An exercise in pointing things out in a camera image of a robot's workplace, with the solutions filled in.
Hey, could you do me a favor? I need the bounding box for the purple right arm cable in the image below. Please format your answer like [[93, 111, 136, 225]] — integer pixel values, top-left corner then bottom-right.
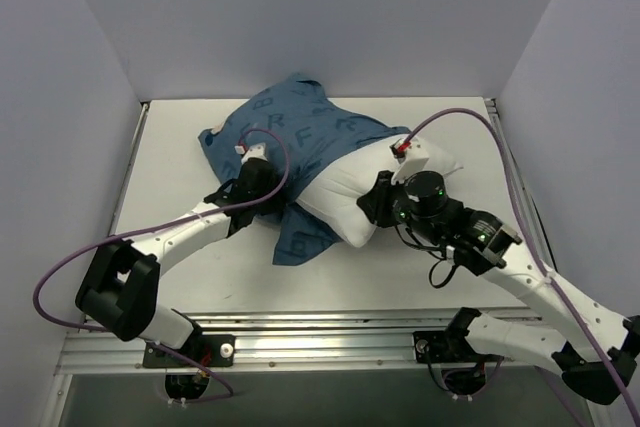
[[399, 107, 640, 427]]

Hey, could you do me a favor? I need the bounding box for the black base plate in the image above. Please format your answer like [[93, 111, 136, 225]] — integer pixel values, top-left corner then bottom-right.
[[142, 334, 236, 369], [412, 328, 500, 364]]

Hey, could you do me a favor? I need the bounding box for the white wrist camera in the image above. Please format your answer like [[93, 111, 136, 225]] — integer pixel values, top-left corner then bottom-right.
[[234, 142, 267, 164], [391, 139, 429, 185]]

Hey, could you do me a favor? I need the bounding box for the aluminium right side rail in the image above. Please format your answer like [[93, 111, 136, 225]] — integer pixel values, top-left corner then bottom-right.
[[484, 98, 557, 270]]

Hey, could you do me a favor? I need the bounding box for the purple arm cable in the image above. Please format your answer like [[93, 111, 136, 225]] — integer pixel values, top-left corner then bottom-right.
[[399, 107, 640, 427], [32, 127, 291, 404]]

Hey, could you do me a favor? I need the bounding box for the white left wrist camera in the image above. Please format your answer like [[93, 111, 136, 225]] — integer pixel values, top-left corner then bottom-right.
[[234, 142, 267, 164]]

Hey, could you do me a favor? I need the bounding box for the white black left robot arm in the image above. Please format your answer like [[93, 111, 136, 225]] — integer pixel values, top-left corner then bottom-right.
[[75, 156, 284, 366]]

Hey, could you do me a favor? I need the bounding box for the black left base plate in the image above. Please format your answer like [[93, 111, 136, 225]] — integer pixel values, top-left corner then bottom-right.
[[142, 334, 236, 369]]

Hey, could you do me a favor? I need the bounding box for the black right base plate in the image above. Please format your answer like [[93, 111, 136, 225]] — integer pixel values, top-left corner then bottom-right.
[[412, 328, 500, 364]]

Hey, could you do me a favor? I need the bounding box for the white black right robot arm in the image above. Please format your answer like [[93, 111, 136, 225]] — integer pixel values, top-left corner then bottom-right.
[[357, 171, 639, 405]]

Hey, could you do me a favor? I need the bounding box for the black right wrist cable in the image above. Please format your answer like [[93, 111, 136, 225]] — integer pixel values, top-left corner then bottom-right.
[[394, 226, 461, 291]]

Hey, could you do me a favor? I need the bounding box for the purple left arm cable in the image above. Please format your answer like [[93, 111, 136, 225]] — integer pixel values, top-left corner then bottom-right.
[[32, 127, 291, 404]]

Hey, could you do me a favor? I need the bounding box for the aluminium front frame rail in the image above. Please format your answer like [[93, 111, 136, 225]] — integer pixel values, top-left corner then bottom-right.
[[54, 306, 599, 373]]

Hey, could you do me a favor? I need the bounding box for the blue cartoon print pillowcase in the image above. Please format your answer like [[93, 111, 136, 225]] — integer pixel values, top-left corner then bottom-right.
[[198, 74, 409, 266]]

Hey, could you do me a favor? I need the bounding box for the white pillow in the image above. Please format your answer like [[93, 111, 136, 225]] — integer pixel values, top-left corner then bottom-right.
[[295, 138, 465, 249]]

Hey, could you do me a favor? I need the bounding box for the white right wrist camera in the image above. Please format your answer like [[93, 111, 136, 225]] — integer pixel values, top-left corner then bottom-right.
[[391, 139, 429, 185]]

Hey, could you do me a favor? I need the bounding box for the aluminium table edge rail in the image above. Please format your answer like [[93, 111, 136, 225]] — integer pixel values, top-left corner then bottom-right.
[[107, 101, 151, 236]]

